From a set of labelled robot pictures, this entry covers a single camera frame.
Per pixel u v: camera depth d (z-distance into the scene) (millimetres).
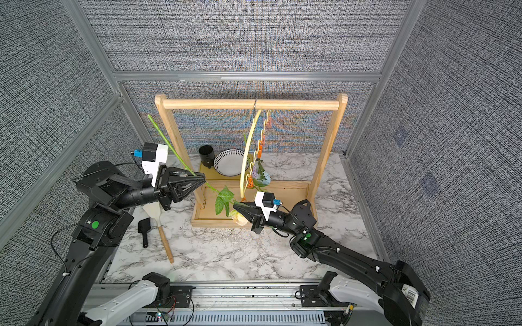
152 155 408
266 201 509
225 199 548
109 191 396
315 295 719
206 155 1090
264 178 897
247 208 574
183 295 743
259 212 566
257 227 560
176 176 474
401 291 398
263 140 734
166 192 437
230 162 1158
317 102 566
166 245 856
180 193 470
